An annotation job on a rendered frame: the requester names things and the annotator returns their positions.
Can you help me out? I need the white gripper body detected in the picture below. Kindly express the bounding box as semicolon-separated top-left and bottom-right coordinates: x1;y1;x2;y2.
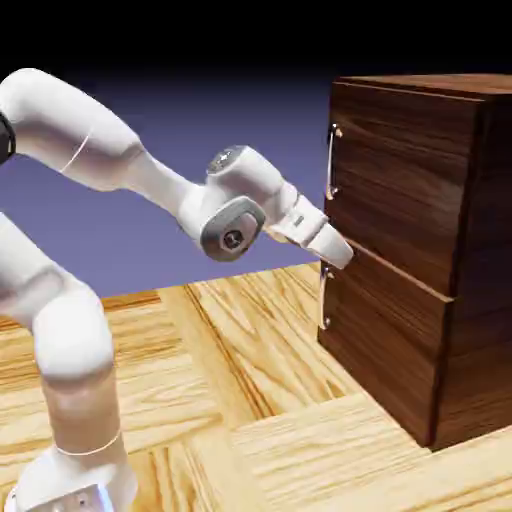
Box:
265;222;355;270

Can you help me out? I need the curved silver door handle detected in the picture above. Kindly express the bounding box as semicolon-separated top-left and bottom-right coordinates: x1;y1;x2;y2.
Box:
318;260;336;332
324;122;344;201

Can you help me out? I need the dark wood cabinet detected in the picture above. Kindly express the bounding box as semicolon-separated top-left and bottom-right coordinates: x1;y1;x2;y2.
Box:
317;72;512;452

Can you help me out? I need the dark wood cabinet door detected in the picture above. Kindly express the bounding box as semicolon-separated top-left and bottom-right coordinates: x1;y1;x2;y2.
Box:
324;80;485;298
317;239;454;448

